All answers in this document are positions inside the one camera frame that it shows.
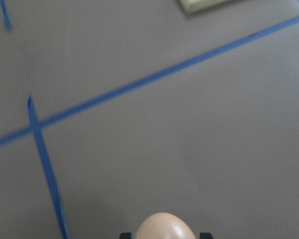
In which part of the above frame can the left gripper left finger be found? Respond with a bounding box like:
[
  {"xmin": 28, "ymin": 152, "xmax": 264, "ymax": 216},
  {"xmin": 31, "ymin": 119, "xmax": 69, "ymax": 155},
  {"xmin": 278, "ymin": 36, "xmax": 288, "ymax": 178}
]
[{"xmin": 120, "ymin": 232, "xmax": 132, "ymax": 239}]

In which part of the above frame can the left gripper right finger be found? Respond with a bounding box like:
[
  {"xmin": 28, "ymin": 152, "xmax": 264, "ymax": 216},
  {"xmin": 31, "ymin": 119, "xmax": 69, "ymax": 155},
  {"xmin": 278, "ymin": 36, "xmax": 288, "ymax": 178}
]
[{"xmin": 199, "ymin": 233, "xmax": 213, "ymax": 239}]

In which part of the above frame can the brown egg from bowl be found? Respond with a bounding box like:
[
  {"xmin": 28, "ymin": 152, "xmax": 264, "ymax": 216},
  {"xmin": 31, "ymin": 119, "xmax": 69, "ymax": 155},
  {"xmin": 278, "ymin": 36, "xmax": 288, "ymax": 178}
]
[{"xmin": 135, "ymin": 212, "xmax": 196, "ymax": 239}]

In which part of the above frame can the wooden cutting board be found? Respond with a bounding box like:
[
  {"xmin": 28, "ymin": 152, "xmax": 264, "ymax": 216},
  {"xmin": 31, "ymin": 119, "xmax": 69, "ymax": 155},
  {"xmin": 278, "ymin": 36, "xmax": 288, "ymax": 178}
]
[{"xmin": 175, "ymin": 0, "xmax": 242, "ymax": 15}]

